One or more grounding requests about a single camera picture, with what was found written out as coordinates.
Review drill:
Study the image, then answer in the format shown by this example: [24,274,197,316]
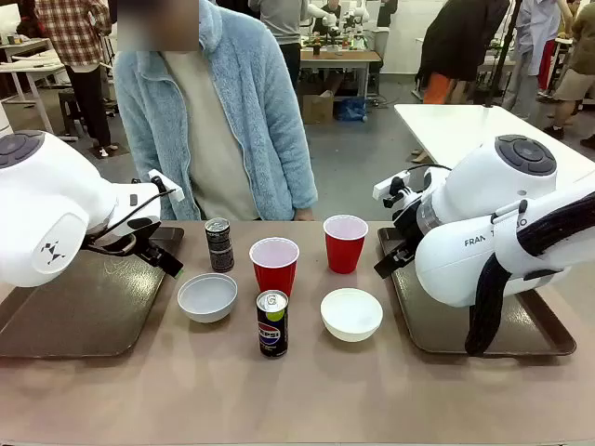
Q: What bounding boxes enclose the white plastic bowl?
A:
[320,287,385,344]

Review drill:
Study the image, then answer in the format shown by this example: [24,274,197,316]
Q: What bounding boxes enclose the person in blue fleece jacket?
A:
[113,0,319,222]

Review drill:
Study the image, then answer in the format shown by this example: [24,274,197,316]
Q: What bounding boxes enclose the brown cardboard box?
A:
[301,89,336,125]

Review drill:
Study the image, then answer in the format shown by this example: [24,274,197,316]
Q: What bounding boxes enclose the black braided cable bundle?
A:
[464,190,595,358]

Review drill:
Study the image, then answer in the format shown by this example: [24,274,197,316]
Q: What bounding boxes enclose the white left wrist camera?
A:
[147,169,185,203]

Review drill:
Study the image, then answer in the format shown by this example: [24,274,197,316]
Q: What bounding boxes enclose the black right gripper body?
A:
[391,192,427,261]

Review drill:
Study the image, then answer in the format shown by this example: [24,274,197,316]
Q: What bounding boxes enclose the red plastic cup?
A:
[248,237,300,301]
[323,214,370,275]

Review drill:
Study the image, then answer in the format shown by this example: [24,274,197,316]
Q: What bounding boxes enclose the bystander black jacket orange trousers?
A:
[416,0,511,106]

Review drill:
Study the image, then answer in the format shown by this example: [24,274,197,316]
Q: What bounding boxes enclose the bystander in pale blue shirt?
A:
[512,0,569,123]

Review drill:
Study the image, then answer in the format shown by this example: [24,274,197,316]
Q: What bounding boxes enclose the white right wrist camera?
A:
[373,170,413,201]

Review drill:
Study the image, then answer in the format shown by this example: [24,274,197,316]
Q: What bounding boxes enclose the person's right forearm blue sleeve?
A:
[118,115,162,187]

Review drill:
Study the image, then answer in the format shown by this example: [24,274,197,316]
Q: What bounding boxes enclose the bystander in grey shirt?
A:
[247,0,309,90]

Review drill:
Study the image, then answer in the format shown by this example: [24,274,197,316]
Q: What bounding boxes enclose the person's left forearm blue sleeve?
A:
[273,129,319,214]

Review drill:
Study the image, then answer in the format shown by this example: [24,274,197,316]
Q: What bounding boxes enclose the black coffee can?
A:
[205,216,235,273]

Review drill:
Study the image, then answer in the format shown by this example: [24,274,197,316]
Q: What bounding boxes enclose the wooden top workbench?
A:
[299,48,383,101]

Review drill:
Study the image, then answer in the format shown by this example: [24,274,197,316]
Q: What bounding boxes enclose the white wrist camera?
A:
[147,169,185,203]
[373,170,413,201]

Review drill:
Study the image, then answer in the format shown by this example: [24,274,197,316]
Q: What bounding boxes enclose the white office desk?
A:
[0,37,69,134]

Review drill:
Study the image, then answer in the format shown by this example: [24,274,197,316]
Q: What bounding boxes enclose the pale grey plastic bowl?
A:
[177,272,239,325]

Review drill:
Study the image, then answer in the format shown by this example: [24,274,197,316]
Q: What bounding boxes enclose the black stool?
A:
[57,89,86,141]

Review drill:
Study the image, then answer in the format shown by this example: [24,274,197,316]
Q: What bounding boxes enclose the dark brown plastic tray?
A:
[0,226,185,359]
[376,226,577,358]

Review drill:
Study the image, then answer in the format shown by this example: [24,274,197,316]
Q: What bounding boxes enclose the black Pepsi can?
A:
[256,290,290,360]

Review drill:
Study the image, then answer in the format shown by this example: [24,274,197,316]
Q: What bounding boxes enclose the white side table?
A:
[393,103,595,183]

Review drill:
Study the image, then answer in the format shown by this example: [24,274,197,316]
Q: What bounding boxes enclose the black tripod pole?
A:
[484,0,521,109]

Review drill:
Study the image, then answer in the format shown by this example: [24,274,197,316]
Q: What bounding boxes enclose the blue plastic bag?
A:
[335,98,369,124]

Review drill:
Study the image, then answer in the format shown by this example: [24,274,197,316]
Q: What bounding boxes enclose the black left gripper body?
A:
[86,216,164,262]

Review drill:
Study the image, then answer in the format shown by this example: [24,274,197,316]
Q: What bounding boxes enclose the bystander in khaki shorts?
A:
[542,0,595,150]

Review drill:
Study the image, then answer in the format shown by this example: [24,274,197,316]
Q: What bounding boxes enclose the bystander in plaid shirt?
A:
[33,0,115,159]

